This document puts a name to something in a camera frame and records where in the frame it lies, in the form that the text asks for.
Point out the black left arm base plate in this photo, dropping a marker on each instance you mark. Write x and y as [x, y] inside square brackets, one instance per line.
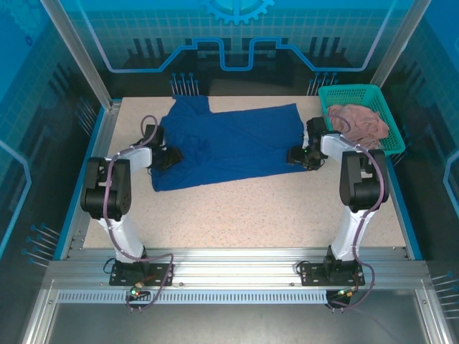
[122, 277]

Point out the blue t-shirt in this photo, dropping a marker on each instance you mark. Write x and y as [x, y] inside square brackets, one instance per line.
[244, 143]

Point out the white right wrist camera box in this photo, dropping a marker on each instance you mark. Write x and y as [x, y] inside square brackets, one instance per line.
[306, 138]

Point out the aluminium mounting rail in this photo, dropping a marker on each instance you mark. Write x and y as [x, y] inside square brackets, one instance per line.
[233, 267]

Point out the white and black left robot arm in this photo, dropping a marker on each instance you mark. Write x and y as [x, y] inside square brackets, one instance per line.
[114, 186]

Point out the teal plastic basket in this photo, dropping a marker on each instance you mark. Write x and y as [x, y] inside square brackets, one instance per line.
[355, 93]

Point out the blue table edge strip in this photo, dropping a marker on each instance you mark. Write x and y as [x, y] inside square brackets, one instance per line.
[94, 139]

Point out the aluminium table side rail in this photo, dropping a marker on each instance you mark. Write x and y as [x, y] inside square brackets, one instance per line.
[104, 129]

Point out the aluminium frame post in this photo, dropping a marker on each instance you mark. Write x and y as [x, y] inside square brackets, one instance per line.
[82, 57]
[391, 57]

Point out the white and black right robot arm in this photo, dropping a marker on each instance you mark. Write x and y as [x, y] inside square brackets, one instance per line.
[362, 179]

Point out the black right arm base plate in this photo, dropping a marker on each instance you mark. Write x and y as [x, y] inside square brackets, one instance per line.
[312, 276]

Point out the pink t-shirt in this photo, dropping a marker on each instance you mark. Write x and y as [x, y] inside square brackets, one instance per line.
[362, 122]

